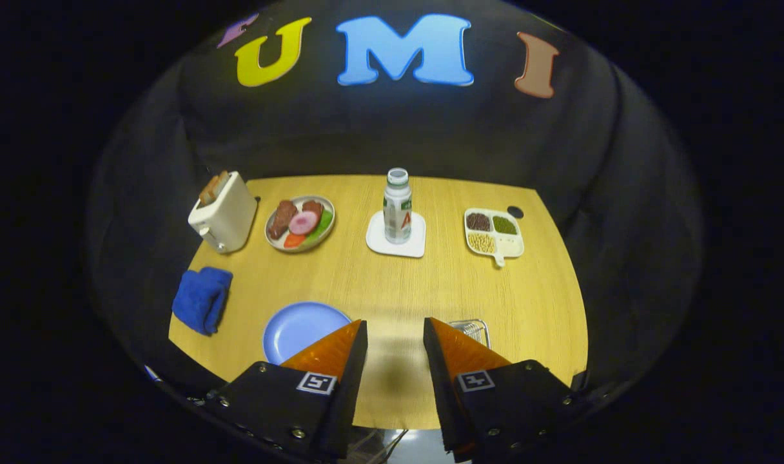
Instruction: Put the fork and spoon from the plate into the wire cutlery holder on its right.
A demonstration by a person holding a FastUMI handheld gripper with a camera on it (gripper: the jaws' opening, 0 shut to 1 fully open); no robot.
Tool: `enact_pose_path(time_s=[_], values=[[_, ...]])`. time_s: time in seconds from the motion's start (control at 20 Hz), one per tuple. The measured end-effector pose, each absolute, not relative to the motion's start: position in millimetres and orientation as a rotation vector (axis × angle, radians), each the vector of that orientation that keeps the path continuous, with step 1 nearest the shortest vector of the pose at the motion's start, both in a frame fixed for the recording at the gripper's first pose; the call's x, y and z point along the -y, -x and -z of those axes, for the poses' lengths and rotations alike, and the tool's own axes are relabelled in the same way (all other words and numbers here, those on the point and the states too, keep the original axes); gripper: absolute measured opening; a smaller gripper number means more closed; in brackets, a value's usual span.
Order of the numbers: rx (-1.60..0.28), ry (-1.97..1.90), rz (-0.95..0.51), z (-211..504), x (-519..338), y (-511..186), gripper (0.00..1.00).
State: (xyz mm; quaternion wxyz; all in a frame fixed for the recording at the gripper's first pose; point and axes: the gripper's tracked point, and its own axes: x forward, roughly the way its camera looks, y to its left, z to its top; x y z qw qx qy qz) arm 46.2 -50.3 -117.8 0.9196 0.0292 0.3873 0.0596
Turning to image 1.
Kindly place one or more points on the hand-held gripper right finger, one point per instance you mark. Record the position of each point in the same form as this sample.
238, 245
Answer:
442, 393

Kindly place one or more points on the oval beige food dish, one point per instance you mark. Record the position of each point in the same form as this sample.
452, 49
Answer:
273, 243

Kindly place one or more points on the small brown steak piece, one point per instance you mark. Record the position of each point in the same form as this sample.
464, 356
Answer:
313, 209

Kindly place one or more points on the white divided condiment dish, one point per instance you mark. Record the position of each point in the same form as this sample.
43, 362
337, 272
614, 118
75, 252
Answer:
509, 246

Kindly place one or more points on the folded blue cloth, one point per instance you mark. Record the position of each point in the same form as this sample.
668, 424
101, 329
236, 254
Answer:
202, 299

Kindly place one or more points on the white toaster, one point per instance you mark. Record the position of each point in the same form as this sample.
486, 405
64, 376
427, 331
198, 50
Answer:
227, 219

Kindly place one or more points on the green lettuce leaf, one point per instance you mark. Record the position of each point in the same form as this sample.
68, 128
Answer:
324, 227

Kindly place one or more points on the pink ham slice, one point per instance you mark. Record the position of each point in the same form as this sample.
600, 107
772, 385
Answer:
303, 223

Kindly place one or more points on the white drink bottle green label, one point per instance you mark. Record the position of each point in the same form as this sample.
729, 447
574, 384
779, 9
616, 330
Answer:
398, 212

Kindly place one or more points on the white square coaster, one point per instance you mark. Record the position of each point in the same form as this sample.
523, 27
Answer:
376, 241

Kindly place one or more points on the orange carrot slice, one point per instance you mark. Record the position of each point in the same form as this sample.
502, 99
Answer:
294, 240

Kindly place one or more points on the small black round disc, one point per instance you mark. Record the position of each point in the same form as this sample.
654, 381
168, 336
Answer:
515, 212

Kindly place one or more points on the brown toast slice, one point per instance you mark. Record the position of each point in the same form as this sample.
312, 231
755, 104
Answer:
220, 182
208, 191

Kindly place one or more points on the large brown steak piece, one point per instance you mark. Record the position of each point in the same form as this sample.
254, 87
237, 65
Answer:
282, 218

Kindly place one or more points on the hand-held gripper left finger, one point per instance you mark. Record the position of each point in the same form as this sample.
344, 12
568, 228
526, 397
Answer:
347, 399

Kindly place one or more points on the round blue plate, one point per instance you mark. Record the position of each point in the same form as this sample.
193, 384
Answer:
298, 328

